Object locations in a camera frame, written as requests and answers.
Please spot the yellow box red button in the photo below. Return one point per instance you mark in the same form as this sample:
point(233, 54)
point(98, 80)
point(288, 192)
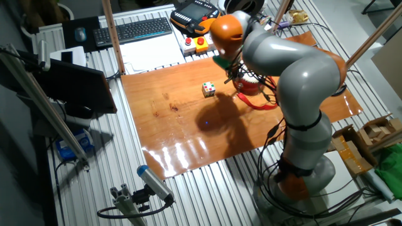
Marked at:
point(201, 46)

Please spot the golden foil packet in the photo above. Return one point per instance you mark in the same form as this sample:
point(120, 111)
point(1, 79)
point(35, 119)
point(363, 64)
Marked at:
point(298, 15)

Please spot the black computer keyboard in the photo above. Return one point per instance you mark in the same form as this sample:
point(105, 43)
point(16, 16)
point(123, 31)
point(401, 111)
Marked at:
point(132, 31)

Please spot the black mouse pad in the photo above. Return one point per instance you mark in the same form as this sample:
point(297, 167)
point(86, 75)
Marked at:
point(69, 42)

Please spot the cardboard box with wood blocks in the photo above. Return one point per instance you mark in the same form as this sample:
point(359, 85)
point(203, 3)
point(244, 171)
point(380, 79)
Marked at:
point(377, 130)

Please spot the black orange teach pendant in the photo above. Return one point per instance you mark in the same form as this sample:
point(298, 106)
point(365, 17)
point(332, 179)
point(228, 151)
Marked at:
point(194, 12)

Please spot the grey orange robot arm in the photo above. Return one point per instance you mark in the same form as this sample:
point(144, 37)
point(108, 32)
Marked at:
point(301, 78)

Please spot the open cardboard box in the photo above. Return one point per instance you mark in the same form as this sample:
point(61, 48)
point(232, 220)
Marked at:
point(355, 157)

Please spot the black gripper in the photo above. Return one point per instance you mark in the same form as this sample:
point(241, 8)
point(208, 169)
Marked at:
point(234, 71)

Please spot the white box red button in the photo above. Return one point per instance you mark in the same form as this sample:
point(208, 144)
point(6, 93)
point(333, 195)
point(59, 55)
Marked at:
point(187, 47)

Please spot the aluminium profile stub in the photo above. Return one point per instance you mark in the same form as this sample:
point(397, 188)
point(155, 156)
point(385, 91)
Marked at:
point(125, 204)

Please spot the white paper sheets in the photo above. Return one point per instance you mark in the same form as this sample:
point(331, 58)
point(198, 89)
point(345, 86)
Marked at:
point(150, 53)

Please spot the black clamp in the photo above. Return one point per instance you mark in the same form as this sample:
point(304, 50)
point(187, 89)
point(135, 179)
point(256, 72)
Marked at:
point(340, 91)

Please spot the grey cardboard panel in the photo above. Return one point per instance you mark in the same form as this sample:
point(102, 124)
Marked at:
point(389, 69)

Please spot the small white puzzle cube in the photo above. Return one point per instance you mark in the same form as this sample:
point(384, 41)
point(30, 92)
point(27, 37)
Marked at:
point(208, 89)

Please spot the grey rolled sheet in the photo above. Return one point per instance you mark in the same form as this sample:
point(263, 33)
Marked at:
point(378, 185)

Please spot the blue white package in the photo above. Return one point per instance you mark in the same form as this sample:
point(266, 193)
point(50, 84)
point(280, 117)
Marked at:
point(70, 146)

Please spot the wooden frame post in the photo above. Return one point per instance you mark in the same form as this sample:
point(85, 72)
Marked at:
point(377, 31)
point(281, 14)
point(113, 34)

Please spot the silver camera on strut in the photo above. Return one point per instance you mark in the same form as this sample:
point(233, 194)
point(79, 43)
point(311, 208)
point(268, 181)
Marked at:
point(43, 55)

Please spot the black flat monitor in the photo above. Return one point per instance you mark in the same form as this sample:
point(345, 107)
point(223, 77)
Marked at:
point(75, 88)

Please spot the glossy wood grain mat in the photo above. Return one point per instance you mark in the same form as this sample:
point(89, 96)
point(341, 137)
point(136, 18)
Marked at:
point(176, 125)

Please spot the green wrist mount plate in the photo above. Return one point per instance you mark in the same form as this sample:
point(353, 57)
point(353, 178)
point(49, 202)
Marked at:
point(223, 63)

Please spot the green cloth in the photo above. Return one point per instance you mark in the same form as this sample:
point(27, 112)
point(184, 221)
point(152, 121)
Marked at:
point(391, 172)

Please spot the red drum white head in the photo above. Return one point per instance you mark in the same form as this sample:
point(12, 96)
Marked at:
point(248, 88)

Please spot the silver depth camera blue end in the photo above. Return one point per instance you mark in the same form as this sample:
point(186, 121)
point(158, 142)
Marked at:
point(154, 182)

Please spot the black round spool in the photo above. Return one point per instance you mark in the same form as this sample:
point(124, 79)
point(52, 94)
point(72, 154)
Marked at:
point(245, 6)

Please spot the aluminium frame strut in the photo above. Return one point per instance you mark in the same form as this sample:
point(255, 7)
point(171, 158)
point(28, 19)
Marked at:
point(41, 100)

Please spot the grey computer mouse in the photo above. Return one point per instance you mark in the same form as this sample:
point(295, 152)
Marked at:
point(80, 34)

